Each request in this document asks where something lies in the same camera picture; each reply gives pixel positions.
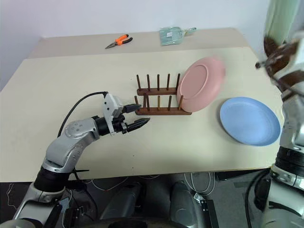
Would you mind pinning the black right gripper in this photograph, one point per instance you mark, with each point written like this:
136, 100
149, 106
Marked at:
283, 58

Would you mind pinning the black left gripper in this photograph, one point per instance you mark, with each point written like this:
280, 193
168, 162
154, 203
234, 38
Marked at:
118, 126

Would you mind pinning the green plate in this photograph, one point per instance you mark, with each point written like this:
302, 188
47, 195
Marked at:
280, 19

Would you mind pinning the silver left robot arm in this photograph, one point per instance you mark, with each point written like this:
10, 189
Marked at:
71, 145

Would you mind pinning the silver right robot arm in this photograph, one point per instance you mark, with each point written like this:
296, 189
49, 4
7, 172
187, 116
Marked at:
292, 118

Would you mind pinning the wooden dish rack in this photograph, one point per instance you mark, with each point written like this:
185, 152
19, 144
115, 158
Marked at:
164, 111

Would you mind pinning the pink plate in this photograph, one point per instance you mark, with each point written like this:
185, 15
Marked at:
197, 83

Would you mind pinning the blue plate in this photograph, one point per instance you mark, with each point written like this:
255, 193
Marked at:
249, 121

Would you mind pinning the dark grey rounded shape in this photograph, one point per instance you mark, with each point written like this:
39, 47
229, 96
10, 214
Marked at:
185, 204
123, 202

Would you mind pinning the clear plastic bag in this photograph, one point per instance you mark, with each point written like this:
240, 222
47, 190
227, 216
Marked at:
171, 35

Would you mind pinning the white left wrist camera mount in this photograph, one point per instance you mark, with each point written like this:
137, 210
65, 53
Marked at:
111, 104

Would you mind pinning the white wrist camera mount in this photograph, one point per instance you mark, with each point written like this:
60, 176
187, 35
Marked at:
111, 104
299, 47

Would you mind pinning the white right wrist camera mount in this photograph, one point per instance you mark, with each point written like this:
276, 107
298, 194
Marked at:
299, 47

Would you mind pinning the black metal table bracket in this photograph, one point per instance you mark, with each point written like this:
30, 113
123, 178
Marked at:
209, 211

